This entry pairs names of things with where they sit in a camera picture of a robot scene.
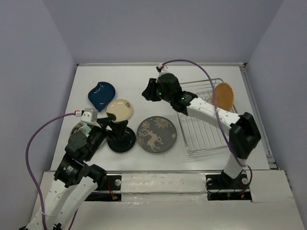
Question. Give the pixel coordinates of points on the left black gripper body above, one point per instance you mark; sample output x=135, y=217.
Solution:
x=98, y=135

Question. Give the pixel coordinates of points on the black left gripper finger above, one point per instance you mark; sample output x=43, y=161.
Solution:
x=105, y=121
x=118, y=129

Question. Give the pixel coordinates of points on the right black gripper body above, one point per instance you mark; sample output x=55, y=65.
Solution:
x=155, y=91

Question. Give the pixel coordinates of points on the dark blue leaf-shaped plate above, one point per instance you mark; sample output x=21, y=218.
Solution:
x=101, y=95

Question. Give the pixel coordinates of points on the round woven wicker plate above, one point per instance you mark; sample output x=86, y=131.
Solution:
x=225, y=96

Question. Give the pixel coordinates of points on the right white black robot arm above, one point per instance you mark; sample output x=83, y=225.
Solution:
x=240, y=132

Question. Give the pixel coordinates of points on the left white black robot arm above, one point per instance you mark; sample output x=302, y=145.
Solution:
x=74, y=180

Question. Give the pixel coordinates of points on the light green floral plate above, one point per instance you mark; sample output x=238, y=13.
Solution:
x=81, y=127

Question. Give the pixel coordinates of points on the black round plate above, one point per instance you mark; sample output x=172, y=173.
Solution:
x=124, y=144

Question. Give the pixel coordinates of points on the cream floral ceramic plate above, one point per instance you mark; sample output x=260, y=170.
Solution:
x=119, y=110

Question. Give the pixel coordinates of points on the grey reindeer snowflake plate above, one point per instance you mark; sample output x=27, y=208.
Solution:
x=156, y=134

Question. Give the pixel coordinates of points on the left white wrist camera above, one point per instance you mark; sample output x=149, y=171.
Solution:
x=89, y=115

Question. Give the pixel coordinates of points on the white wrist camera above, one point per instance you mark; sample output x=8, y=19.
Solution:
x=162, y=69
x=89, y=115

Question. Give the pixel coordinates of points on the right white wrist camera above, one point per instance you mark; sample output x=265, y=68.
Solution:
x=162, y=69

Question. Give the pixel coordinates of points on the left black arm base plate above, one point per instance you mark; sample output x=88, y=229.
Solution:
x=110, y=191

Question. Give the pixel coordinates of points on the metal wire dish rack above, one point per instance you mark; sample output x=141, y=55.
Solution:
x=194, y=130

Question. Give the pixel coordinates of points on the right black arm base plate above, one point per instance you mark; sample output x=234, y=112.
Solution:
x=237, y=189

